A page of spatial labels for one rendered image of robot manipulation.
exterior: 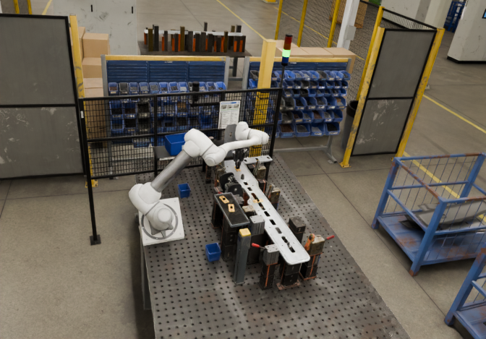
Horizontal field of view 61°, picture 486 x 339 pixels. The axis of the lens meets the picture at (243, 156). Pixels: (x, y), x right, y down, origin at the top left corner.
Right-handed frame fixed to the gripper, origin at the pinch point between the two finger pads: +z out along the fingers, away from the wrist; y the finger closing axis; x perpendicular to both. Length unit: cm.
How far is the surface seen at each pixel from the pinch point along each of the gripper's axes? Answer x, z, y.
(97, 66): 382, 33, -85
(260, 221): -83, -4, -16
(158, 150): 45, 4, -61
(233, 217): -80, -9, -36
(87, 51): 423, 22, -96
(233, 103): 54, -35, 13
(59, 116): 160, 14, -144
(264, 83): 58, -53, 45
